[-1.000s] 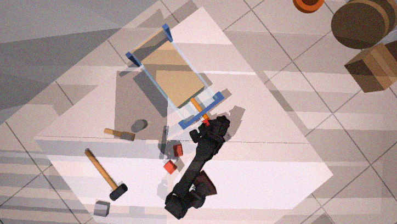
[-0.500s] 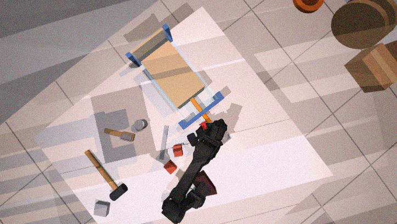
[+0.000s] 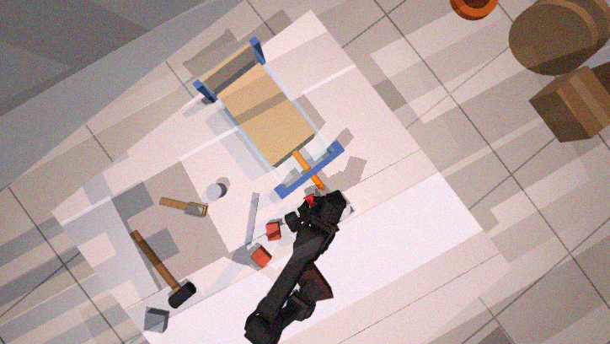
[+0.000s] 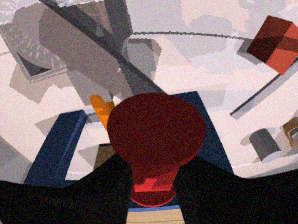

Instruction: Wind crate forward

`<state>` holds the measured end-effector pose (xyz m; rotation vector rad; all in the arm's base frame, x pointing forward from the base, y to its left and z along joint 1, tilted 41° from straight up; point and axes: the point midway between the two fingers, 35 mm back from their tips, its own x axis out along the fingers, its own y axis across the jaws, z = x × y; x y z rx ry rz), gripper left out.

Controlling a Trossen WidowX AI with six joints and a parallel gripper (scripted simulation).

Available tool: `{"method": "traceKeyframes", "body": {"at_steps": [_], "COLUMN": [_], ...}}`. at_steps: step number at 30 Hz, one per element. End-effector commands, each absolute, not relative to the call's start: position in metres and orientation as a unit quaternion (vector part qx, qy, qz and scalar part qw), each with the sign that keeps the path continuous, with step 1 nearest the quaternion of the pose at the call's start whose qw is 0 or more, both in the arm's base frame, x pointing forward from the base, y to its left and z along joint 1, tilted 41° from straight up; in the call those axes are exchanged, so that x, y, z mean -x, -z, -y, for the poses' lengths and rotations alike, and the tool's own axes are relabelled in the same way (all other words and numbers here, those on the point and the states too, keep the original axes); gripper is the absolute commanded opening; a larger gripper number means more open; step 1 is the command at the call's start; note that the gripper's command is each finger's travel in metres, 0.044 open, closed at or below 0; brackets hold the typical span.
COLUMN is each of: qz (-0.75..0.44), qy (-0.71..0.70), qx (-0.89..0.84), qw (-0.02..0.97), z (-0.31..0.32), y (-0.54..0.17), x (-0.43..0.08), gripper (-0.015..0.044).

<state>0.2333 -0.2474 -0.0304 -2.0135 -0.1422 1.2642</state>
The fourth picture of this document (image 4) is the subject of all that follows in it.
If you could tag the grey cylinder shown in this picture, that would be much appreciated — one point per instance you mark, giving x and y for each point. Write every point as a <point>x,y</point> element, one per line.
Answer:
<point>264,145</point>

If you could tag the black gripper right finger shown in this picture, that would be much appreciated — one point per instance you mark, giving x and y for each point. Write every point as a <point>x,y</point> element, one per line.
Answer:
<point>211,195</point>

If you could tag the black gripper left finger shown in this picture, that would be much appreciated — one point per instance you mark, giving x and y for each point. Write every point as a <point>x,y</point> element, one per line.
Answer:
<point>102,197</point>

